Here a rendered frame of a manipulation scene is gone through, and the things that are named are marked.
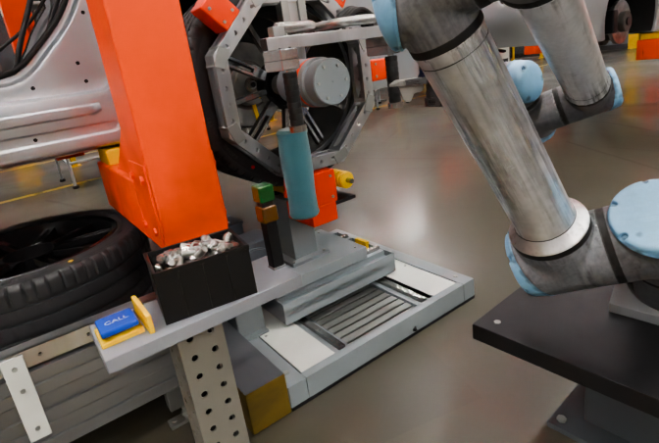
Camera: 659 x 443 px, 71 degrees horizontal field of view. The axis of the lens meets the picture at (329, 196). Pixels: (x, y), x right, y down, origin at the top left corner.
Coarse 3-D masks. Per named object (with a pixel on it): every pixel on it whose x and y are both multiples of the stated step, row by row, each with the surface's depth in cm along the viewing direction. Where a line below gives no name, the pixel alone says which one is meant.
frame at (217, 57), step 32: (256, 0) 126; (288, 0) 132; (320, 0) 138; (224, 32) 127; (224, 64) 124; (352, 64) 154; (224, 96) 125; (224, 128) 129; (352, 128) 153; (256, 160) 139; (320, 160) 147
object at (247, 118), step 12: (240, 48) 178; (252, 48) 181; (252, 60) 181; (240, 84) 175; (276, 84) 189; (240, 96) 176; (240, 108) 182; (252, 108) 185; (240, 120) 182; (252, 120) 185
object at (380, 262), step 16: (352, 240) 197; (368, 256) 178; (384, 256) 180; (336, 272) 169; (352, 272) 166; (368, 272) 171; (384, 272) 176; (304, 288) 161; (320, 288) 159; (336, 288) 163; (352, 288) 168; (272, 304) 158; (288, 304) 152; (304, 304) 156; (320, 304) 160; (288, 320) 153
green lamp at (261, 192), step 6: (252, 186) 107; (258, 186) 105; (264, 186) 105; (270, 186) 106; (252, 192) 107; (258, 192) 105; (264, 192) 105; (270, 192) 106; (258, 198) 105; (264, 198) 105; (270, 198) 106
